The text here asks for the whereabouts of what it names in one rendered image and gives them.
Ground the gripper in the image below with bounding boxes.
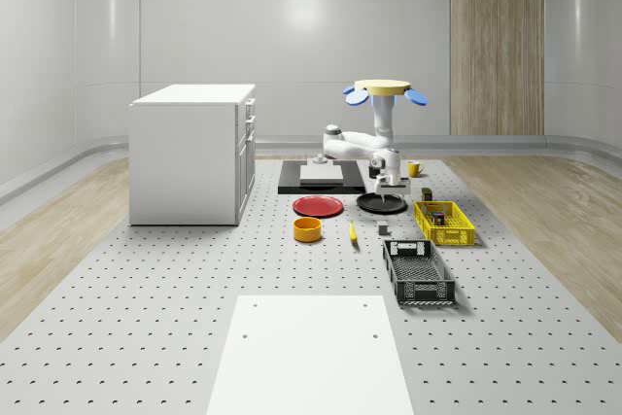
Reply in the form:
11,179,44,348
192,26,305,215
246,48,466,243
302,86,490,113
372,175,412,206

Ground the black plate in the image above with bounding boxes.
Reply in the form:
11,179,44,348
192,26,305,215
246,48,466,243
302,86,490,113
356,192,409,215

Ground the yellow basket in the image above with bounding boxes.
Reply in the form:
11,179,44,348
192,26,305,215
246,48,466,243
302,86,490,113
413,200,476,247

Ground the red plate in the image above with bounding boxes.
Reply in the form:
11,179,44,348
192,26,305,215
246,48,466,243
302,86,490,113
292,194,345,218

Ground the dark grey basket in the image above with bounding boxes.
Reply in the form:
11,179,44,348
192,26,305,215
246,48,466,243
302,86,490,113
381,238,458,308

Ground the yellow bowl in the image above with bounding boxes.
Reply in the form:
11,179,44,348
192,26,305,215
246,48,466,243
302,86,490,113
293,216,323,243

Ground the black stove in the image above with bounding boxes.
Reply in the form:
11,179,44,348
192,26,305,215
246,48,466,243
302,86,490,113
277,154,366,195

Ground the white board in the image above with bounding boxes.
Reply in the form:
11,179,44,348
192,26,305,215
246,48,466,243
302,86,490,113
205,294,416,415

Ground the white cabinet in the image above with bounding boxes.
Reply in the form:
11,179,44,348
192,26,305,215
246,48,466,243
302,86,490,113
128,83,258,227

